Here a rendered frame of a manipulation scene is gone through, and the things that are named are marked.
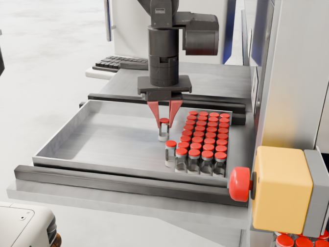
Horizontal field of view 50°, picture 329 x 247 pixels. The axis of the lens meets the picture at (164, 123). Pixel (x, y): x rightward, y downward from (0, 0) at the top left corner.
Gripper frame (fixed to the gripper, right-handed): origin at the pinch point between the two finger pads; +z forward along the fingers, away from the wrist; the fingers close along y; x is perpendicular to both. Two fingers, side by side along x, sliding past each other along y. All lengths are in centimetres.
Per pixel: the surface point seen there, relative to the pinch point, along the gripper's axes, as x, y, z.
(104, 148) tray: -2.8, -12.4, 3.7
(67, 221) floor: 73, -46, 92
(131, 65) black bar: 47.7, -8.0, 3.1
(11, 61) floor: 353, -163, 93
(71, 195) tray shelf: -17.0, -16.4, 3.8
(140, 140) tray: 0.2, -5.1, 3.8
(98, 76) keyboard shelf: 67, -22, 14
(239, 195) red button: -32.5, 6.7, -7.5
